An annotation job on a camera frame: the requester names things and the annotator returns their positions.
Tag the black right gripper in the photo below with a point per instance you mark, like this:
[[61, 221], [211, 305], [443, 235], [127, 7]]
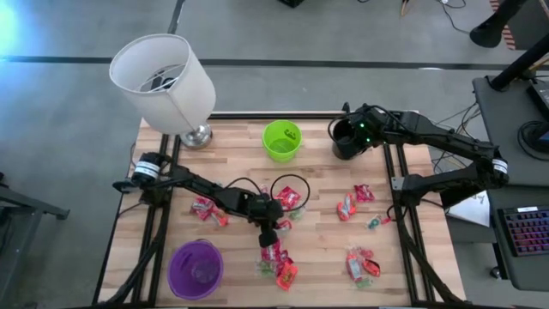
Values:
[[369, 126]]

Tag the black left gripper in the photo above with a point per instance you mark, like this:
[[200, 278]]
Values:
[[266, 210]]

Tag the red Skittles candy pack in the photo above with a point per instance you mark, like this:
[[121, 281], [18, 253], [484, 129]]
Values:
[[287, 198], [200, 207], [363, 193], [284, 262], [271, 254]]

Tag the orange Reese's candy pack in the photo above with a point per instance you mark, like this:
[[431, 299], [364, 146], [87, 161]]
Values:
[[286, 278], [351, 204], [354, 267], [342, 211]]

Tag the purple plastic bucket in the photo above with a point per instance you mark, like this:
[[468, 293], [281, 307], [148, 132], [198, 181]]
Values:
[[195, 270]]

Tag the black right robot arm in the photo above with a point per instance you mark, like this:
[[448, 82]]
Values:
[[450, 141]]

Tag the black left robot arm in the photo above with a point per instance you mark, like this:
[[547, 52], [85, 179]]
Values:
[[201, 184]]

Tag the teal candy in clear wrapper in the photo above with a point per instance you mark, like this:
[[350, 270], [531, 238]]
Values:
[[372, 222]]

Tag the small red candy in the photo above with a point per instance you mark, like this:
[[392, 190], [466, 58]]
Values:
[[387, 221]]

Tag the red orange candy pack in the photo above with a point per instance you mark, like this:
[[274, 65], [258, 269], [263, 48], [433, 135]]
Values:
[[372, 268]]

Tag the black plastic bucket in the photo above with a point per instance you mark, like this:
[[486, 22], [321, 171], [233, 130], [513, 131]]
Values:
[[341, 149]]

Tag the small orange Reese's pack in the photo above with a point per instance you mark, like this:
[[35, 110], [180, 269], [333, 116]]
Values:
[[221, 219]]

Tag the green plastic bucket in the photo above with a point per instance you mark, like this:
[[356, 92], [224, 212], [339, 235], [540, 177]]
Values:
[[281, 147]]

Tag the wooden stick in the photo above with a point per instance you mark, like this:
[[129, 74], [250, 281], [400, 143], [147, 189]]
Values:
[[405, 6]]

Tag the grey desk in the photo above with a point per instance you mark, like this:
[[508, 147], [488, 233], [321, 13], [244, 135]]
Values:
[[514, 274], [502, 129]]

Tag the white paper sheet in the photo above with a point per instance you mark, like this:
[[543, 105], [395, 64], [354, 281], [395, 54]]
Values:
[[474, 210]]

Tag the black pole with foot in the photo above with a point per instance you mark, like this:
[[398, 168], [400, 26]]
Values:
[[489, 32]]

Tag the white shade silver table lamp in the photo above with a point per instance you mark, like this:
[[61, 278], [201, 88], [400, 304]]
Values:
[[171, 107]]

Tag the red white striped mat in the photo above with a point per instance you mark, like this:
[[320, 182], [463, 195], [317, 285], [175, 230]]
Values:
[[508, 36]]

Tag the black backlit keyboard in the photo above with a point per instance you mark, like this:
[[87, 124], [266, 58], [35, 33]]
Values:
[[527, 232]]

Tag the black caster wheel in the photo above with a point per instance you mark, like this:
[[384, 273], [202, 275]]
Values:
[[496, 272]]

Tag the black aluminium table frame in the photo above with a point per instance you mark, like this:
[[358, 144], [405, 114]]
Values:
[[257, 115]]

